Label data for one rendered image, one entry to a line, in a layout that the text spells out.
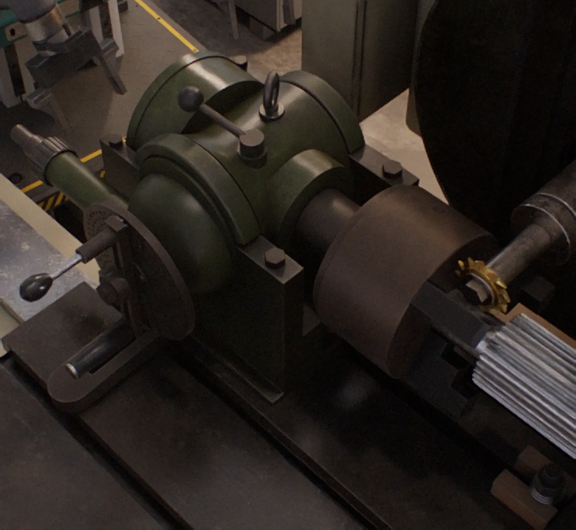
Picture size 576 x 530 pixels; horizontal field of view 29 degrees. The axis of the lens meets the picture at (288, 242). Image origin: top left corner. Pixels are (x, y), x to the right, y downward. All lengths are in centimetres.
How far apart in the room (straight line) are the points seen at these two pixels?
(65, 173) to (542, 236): 58
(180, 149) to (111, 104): 156
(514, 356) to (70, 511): 54
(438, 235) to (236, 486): 39
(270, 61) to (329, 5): 191
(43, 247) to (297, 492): 78
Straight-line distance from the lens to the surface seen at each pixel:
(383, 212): 117
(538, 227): 119
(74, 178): 137
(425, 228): 116
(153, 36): 297
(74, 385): 138
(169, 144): 125
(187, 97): 125
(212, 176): 121
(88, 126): 273
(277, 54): 340
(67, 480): 135
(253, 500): 131
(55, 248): 192
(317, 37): 153
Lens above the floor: 216
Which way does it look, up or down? 49 degrees down
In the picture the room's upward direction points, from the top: straight up
